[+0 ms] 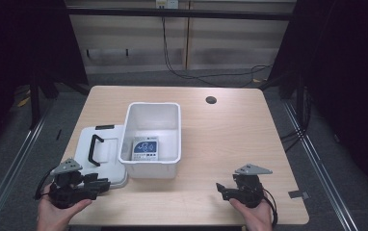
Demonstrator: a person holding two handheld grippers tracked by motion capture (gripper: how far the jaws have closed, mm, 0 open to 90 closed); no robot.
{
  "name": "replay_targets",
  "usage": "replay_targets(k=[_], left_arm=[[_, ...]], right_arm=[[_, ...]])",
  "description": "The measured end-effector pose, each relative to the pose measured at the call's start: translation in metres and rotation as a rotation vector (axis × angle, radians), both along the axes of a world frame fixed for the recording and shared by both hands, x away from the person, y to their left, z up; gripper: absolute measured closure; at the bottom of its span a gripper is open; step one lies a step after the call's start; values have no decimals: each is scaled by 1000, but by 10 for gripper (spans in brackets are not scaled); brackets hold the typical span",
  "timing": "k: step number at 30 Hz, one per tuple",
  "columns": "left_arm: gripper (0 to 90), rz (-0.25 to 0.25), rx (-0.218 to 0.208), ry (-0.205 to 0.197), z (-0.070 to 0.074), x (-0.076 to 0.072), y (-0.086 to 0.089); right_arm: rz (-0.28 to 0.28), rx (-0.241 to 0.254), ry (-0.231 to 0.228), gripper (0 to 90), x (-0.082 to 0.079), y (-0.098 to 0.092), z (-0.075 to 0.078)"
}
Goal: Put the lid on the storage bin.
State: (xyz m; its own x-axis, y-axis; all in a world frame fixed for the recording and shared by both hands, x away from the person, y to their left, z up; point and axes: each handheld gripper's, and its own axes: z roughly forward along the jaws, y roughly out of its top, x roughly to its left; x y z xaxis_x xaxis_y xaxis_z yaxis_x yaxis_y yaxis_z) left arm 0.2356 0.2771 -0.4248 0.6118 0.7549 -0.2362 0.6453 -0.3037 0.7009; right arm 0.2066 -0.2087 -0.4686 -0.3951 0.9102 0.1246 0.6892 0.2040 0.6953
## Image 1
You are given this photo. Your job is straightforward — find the black metal stand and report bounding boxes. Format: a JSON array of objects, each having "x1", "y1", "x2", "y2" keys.
[{"x1": 27, "y1": 75, "x2": 92, "y2": 131}]

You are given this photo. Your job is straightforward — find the person's left hand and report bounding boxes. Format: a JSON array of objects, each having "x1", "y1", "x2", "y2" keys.
[{"x1": 37, "y1": 184, "x2": 93, "y2": 231}]

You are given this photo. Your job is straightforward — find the black curtain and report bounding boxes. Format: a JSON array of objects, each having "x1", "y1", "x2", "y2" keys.
[
  {"x1": 0, "y1": 0, "x2": 90, "y2": 162},
  {"x1": 267, "y1": 0, "x2": 368, "y2": 201}
]

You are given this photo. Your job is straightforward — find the yellow floor tape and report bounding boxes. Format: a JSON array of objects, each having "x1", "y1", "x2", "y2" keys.
[{"x1": 15, "y1": 90, "x2": 33, "y2": 109}]

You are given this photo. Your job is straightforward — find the aluminium floor rail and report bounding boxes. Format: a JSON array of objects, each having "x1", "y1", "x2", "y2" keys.
[
  {"x1": 0, "y1": 102, "x2": 55, "y2": 231},
  {"x1": 281, "y1": 100, "x2": 360, "y2": 231}
]

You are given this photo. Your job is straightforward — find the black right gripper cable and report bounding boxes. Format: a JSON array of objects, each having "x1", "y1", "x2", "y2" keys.
[{"x1": 261, "y1": 187, "x2": 279, "y2": 227}]

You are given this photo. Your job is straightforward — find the black cable bundle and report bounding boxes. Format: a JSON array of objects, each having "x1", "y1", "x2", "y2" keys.
[{"x1": 279, "y1": 86, "x2": 311, "y2": 154}]

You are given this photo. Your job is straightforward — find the grey tape patch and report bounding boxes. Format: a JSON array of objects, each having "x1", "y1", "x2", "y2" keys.
[{"x1": 287, "y1": 190, "x2": 311, "y2": 200}]

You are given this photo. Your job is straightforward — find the white wall socket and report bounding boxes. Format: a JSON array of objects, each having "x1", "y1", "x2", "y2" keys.
[{"x1": 155, "y1": 0, "x2": 179, "y2": 10}]

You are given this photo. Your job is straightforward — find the long black floor cable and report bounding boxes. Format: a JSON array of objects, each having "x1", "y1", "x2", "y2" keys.
[{"x1": 161, "y1": 16, "x2": 273, "y2": 89}]

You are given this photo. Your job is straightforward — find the white plastic storage bin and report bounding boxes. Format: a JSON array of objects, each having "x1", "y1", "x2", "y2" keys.
[{"x1": 118, "y1": 101, "x2": 183, "y2": 180}]

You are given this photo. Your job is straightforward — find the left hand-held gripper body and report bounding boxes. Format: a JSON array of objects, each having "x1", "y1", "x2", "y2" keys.
[{"x1": 47, "y1": 157, "x2": 99, "y2": 210}]

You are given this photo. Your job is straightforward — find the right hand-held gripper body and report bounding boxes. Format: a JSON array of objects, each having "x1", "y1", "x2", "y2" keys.
[{"x1": 232, "y1": 163, "x2": 274, "y2": 209}]

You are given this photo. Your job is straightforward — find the white and blue box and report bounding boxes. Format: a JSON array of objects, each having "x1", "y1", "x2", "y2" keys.
[{"x1": 131, "y1": 135, "x2": 160, "y2": 163}]

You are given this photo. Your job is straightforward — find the person's right hand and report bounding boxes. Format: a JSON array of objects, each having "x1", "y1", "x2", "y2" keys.
[{"x1": 228, "y1": 192, "x2": 274, "y2": 231}]

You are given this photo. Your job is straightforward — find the white lid with black handle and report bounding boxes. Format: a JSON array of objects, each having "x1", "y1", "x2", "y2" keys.
[{"x1": 73, "y1": 124, "x2": 129, "y2": 190}]

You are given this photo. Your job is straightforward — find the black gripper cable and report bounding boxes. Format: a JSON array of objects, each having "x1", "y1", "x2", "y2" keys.
[
  {"x1": 261, "y1": 187, "x2": 279, "y2": 227},
  {"x1": 33, "y1": 168, "x2": 57, "y2": 202}
]

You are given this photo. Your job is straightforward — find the black horizontal frame bar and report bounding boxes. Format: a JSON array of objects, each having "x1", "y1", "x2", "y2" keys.
[{"x1": 66, "y1": 7, "x2": 298, "y2": 21}]

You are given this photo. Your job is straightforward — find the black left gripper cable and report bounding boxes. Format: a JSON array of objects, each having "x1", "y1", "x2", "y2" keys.
[{"x1": 33, "y1": 168, "x2": 57, "y2": 202}]

